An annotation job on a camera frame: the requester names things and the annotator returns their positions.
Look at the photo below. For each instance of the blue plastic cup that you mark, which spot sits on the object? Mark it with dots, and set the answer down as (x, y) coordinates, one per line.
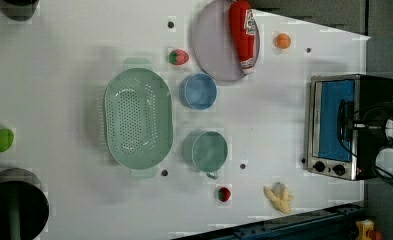
(198, 91)

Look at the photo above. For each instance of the orange toy fruit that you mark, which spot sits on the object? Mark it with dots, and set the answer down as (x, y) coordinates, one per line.
(282, 41)

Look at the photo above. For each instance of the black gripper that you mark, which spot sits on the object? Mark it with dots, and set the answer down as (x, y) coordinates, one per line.
(376, 121)

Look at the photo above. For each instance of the red toy strawberry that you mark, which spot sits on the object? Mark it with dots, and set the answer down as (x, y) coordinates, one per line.
(224, 194)

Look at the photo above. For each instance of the yellow toy banana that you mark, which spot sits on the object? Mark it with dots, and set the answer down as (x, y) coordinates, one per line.
(279, 196)

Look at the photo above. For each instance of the green plastic colander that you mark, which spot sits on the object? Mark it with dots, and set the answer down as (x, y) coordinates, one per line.
(138, 118)

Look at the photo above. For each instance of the red ketchup bottle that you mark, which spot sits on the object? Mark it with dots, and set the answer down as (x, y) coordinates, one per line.
(243, 31)

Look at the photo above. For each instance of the pink toy strawberry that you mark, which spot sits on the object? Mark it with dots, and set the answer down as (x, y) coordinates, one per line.
(178, 57)

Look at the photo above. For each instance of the yellow toy object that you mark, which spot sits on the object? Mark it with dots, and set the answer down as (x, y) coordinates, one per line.
(366, 231)

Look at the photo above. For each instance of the green plastic cup with handle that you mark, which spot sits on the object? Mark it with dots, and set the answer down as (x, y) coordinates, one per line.
(207, 151)

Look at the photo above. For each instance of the black cylindrical post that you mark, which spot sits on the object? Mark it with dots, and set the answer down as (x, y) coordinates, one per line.
(19, 10)

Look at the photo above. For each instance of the grey round plate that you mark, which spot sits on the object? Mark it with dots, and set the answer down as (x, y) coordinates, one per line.
(213, 44)

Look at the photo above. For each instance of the blue oven door with handle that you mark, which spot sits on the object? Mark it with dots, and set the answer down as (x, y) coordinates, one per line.
(328, 96)

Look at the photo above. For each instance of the black silver toaster oven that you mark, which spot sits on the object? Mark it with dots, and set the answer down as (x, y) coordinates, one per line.
(369, 90)

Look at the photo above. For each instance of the blue metal frame rail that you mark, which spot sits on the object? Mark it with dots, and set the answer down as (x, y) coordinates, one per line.
(333, 223)

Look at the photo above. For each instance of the green toy lime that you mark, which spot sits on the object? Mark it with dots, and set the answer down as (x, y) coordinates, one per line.
(6, 139)

